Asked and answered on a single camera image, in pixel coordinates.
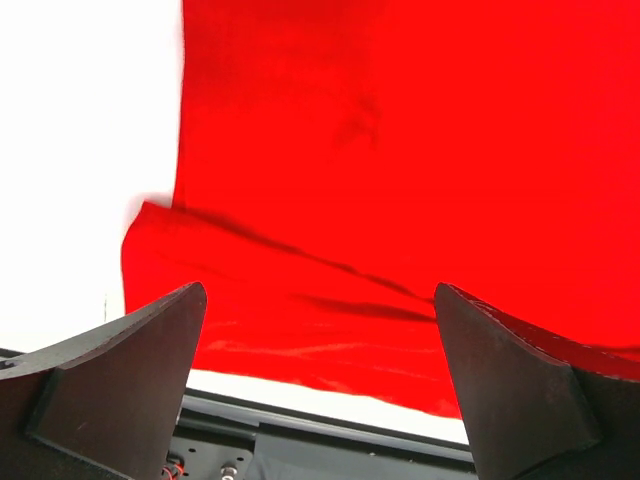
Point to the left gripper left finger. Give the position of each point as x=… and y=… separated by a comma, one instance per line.
x=102, y=404

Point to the red t shirt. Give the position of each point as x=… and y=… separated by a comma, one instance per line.
x=338, y=160

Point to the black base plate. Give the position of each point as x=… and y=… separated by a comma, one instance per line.
x=203, y=447

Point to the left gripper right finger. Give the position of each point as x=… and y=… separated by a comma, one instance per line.
x=536, y=405

